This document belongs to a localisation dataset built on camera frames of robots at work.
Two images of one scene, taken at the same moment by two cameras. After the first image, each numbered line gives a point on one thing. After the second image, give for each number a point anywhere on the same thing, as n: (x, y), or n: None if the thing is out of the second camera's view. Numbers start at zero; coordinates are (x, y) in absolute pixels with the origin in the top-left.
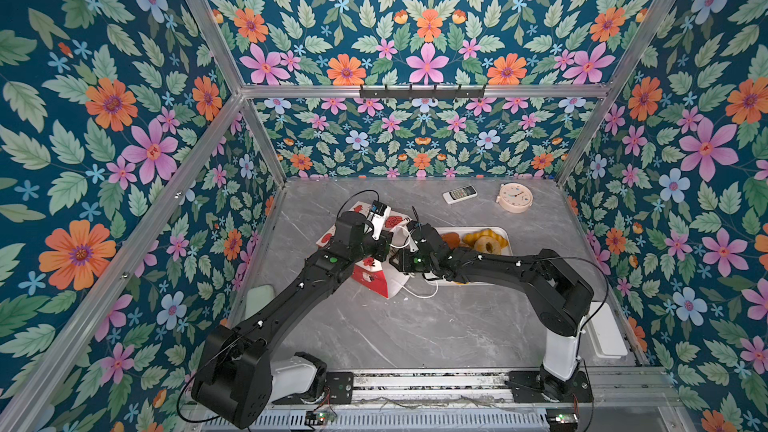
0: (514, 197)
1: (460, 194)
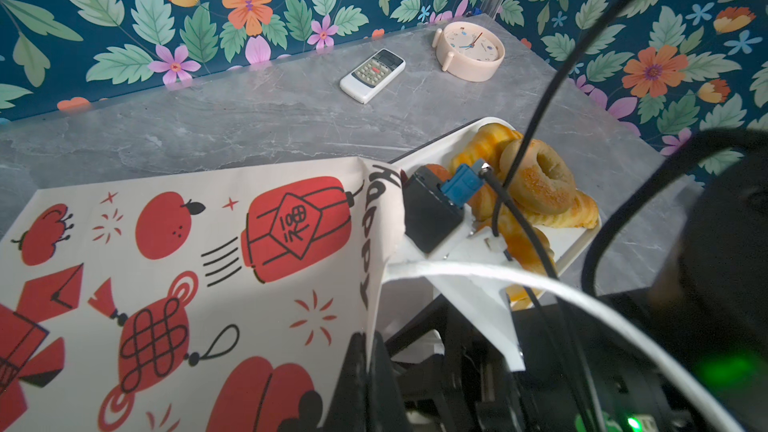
0: (472, 52)
1: (364, 82)
